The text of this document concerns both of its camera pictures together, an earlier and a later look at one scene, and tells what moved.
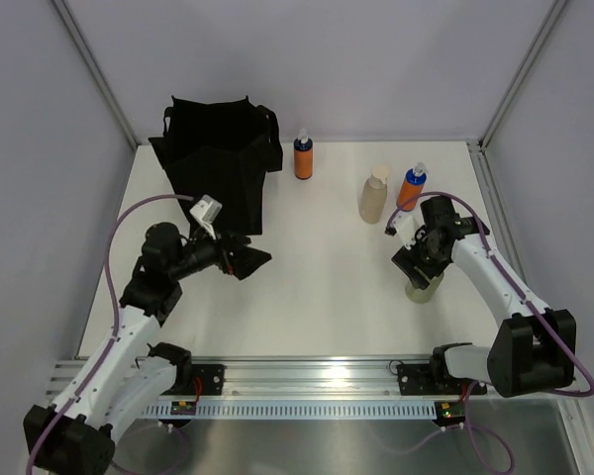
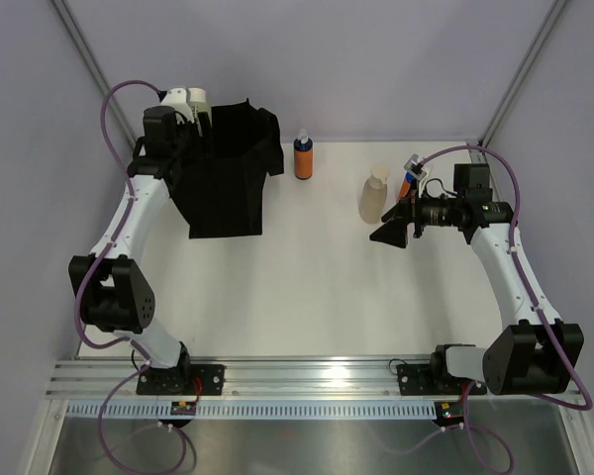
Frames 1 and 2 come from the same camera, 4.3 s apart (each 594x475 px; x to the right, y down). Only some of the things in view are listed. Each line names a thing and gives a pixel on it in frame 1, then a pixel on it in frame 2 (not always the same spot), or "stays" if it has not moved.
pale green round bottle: (423, 296) -> (197, 98)
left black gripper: (246, 259) -> (205, 140)
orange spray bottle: (303, 156) stays
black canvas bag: (223, 148) stays
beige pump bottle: (372, 195) stays
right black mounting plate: (434, 379) stays
